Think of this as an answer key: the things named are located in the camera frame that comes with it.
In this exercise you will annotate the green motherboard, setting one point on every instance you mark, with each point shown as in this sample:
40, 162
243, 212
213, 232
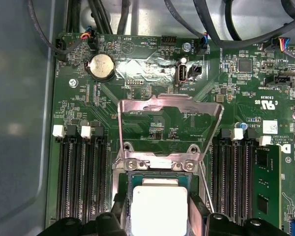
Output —
236, 103

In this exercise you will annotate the black grey PC case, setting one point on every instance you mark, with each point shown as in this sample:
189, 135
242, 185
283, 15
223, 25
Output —
19, 123

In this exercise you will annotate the silver green CPU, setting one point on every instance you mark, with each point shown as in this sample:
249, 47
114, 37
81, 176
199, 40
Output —
159, 209

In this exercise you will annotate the black RAM slot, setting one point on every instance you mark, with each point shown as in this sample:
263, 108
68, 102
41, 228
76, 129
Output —
61, 172
244, 184
100, 172
87, 172
217, 184
230, 184
73, 172

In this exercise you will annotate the blue expansion slot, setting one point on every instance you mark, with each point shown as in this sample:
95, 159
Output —
293, 225

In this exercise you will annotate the silver board screw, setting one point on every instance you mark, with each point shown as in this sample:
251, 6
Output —
73, 83
186, 47

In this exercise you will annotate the internal USB port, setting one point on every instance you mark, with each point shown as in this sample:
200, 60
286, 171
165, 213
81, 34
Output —
182, 73

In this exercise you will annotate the white QR label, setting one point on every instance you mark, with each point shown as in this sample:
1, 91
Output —
270, 126

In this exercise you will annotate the thin metal locking lever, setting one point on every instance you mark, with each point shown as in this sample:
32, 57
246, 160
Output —
207, 191

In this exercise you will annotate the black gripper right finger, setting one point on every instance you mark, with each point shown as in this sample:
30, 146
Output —
223, 226

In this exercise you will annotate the CPU socket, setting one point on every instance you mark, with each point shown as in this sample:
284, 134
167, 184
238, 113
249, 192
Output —
120, 179

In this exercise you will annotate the silver coin cell battery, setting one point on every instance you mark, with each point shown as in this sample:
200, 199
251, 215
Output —
100, 66

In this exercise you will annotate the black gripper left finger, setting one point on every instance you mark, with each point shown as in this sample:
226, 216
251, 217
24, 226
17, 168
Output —
108, 226

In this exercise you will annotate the green RAM stick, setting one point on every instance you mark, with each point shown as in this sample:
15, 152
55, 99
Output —
265, 186

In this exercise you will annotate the metal CPU socket cover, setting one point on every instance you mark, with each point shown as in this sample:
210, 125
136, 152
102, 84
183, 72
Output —
172, 102

